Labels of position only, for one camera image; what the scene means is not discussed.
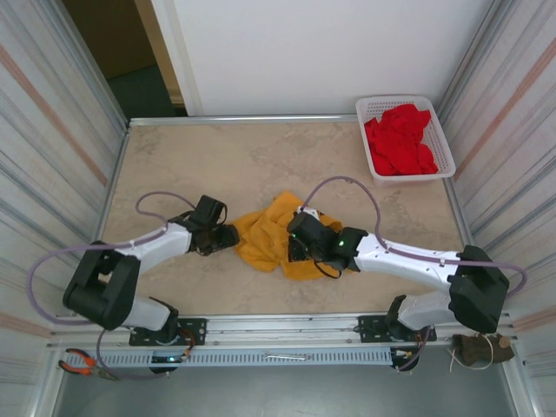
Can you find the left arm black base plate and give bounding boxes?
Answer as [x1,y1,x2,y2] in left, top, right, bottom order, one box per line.
[129,318,208,348]

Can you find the brown pouch with string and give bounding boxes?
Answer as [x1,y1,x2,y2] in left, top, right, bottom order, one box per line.
[447,310,517,373]

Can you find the circuit board with green light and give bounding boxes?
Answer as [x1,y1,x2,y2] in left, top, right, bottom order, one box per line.
[149,354,189,366]

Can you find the red cloth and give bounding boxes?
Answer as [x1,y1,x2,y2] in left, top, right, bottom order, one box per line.
[363,103,439,177]

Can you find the mustard yellow t-shirt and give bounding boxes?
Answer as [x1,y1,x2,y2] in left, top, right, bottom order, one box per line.
[229,190,344,281]

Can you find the beige door frame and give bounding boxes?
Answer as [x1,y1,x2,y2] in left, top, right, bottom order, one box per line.
[133,0,189,106]

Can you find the grey slotted cable duct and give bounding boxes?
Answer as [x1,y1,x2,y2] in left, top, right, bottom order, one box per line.
[93,347,394,368]

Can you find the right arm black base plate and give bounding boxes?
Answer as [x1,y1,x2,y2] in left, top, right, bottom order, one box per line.
[358,314,437,344]

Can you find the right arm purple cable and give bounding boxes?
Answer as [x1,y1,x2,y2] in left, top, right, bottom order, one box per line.
[299,175,528,374]

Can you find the orange-handled pliers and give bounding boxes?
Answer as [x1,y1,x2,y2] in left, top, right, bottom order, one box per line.
[57,347,121,382]

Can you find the white perforated plastic basket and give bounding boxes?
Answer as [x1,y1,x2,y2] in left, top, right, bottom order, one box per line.
[355,94,457,188]

